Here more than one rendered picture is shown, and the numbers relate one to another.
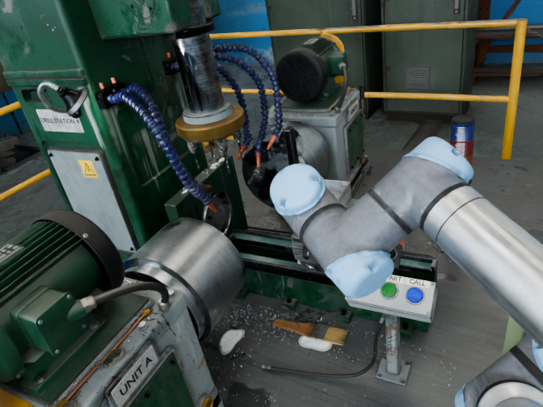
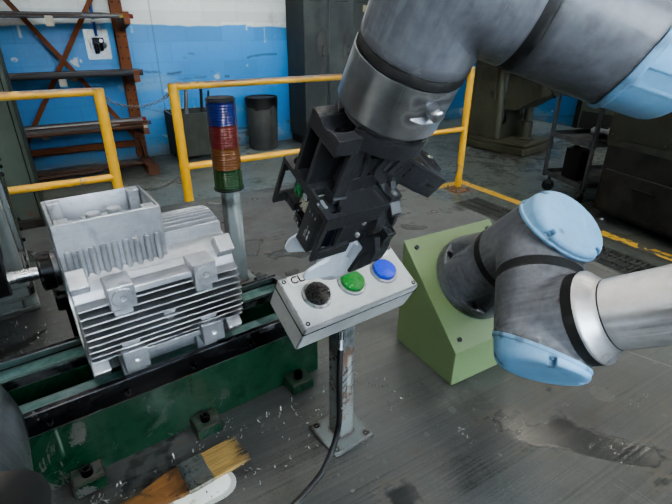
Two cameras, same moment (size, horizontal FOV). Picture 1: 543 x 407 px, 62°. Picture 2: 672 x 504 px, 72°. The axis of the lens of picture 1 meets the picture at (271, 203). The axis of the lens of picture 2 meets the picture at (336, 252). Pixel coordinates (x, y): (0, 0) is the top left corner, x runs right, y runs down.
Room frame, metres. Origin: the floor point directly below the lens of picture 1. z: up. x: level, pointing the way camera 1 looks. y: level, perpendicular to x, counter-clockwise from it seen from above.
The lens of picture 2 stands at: (0.50, 0.26, 1.34)
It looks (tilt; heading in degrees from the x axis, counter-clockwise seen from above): 26 degrees down; 293
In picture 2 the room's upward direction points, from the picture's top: straight up
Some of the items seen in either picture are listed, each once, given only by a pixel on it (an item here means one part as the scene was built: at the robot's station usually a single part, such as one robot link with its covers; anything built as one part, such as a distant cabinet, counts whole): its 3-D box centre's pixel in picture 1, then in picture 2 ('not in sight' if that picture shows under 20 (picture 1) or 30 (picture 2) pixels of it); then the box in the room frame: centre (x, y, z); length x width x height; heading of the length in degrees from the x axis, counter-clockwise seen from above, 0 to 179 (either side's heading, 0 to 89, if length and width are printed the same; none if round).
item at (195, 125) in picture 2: not in sight; (193, 120); (4.03, -3.95, 0.41); 0.52 x 0.47 x 0.82; 54
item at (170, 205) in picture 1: (204, 225); not in sight; (1.19, 0.22, 0.97); 0.30 x 0.11 x 0.34; 149
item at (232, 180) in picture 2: not in sight; (228, 178); (1.09, -0.53, 1.05); 0.06 x 0.06 x 0.04
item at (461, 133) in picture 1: (462, 129); (221, 112); (1.09, -0.53, 1.19); 0.06 x 0.06 x 0.04
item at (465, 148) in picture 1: (461, 144); (223, 135); (1.09, -0.53, 1.14); 0.06 x 0.06 x 0.04
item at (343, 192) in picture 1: (322, 201); (105, 230); (0.98, -0.13, 1.11); 0.12 x 0.11 x 0.07; 58
